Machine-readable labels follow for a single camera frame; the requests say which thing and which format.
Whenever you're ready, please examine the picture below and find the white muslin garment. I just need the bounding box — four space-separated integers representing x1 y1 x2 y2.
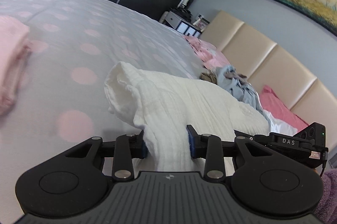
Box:
104 62 270 172

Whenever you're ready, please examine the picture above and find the white crumpled cloth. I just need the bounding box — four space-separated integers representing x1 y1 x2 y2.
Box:
263 110 298 136

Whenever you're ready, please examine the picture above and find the pink pillow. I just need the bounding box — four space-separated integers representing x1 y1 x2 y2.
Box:
259 85 308 131

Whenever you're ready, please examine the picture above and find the brown patterned garment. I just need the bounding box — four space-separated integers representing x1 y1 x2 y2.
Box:
199 70 218 84

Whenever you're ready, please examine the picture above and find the grey crumpled garment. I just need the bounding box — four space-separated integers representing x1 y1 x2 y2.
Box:
215 65 263 114

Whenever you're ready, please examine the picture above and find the purple fleece sleeve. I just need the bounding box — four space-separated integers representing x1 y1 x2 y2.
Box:
315 169 337 224

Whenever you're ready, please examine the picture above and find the pink floral bedding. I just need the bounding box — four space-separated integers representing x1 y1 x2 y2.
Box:
184 36 230 70

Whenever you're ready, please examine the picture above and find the beige padded headboard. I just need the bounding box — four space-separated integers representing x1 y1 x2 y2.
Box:
201 11 336 134

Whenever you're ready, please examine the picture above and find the grey pink-dotted bedspread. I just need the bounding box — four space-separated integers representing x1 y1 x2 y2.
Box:
1 0 203 223

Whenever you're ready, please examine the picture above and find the white bedside table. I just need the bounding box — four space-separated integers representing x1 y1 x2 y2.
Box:
159 8 210 37

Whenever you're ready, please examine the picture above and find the folded pink garment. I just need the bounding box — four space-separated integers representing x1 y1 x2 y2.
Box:
1 16 30 115

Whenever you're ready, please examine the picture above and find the black camera box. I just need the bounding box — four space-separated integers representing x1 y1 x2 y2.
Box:
295 123 326 147

